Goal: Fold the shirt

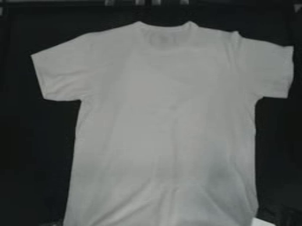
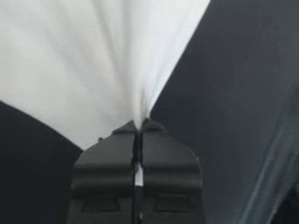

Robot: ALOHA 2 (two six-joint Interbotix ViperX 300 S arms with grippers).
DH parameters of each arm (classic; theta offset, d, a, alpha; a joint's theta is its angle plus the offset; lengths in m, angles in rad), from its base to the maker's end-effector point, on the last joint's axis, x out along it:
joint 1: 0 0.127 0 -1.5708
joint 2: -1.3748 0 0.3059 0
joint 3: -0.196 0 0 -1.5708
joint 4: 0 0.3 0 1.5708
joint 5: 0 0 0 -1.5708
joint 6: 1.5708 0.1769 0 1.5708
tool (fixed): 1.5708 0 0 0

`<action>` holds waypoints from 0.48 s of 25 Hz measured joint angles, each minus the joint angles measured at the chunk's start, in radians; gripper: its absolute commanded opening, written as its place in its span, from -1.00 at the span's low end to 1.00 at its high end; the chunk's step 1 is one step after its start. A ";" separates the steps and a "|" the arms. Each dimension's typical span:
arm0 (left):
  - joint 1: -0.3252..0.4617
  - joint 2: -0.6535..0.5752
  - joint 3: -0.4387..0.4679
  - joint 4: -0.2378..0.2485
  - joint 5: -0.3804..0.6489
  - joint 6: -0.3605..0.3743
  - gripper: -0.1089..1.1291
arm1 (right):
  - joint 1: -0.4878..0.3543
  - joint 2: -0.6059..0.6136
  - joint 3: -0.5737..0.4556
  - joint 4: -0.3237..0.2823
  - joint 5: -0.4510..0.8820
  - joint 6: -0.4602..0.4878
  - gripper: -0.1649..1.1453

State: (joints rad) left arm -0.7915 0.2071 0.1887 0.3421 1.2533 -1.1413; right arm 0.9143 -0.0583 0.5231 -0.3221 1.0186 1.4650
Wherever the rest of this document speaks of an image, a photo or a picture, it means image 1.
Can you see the white t-shirt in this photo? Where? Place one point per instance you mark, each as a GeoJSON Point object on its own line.
{"type": "Point", "coordinates": [164, 123]}

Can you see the grey frame bracket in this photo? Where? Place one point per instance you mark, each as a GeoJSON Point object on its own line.
{"type": "Point", "coordinates": [109, 2]}
{"type": "Point", "coordinates": [148, 2]}
{"type": "Point", "coordinates": [183, 2]}

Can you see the black frame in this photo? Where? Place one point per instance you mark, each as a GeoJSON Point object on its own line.
{"type": "Point", "coordinates": [235, 3]}

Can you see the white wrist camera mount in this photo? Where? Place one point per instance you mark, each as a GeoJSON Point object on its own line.
{"type": "Point", "coordinates": [263, 222]}

